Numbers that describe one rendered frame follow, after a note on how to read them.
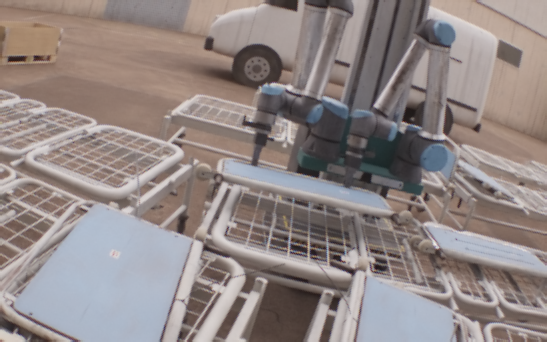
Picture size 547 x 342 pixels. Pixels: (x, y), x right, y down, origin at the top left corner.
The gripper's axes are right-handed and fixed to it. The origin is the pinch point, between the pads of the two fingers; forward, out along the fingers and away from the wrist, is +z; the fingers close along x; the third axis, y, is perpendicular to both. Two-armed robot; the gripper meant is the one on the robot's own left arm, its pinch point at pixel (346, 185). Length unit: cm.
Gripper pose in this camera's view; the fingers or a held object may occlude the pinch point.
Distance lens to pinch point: 240.5
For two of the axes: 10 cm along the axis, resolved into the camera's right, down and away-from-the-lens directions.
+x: 0.8, 1.0, -9.9
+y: -9.7, -2.3, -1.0
